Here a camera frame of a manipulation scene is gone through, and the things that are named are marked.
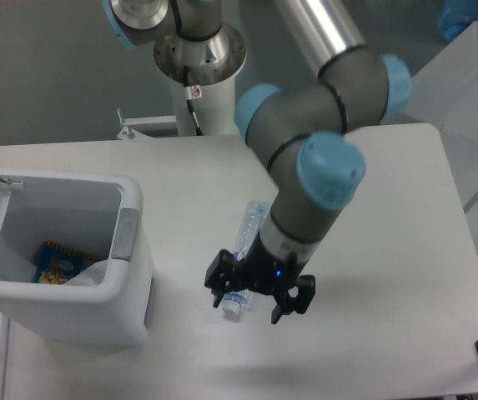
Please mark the white mounting bracket frame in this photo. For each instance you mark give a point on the white mounting bracket frame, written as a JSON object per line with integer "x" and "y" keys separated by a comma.
{"x": 153, "y": 127}

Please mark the white trash can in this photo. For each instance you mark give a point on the white trash can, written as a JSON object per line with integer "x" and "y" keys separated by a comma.
{"x": 98, "y": 214}

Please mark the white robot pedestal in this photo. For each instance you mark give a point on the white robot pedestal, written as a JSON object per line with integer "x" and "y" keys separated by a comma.
{"x": 213, "y": 105}

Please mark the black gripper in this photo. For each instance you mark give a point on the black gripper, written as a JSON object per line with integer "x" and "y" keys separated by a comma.
{"x": 266, "y": 274}

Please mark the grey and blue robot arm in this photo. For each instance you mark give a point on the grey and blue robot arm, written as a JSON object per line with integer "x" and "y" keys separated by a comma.
{"x": 299, "y": 138}

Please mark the translucent white storage box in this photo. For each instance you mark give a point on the translucent white storage box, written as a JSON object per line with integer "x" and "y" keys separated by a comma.
{"x": 445, "y": 95}

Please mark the blue snack packet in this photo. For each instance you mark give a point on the blue snack packet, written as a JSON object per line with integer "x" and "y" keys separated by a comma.
{"x": 59, "y": 264}

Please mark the clear plastic water bottle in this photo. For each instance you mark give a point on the clear plastic water bottle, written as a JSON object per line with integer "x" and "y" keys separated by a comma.
{"x": 235, "y": 304}

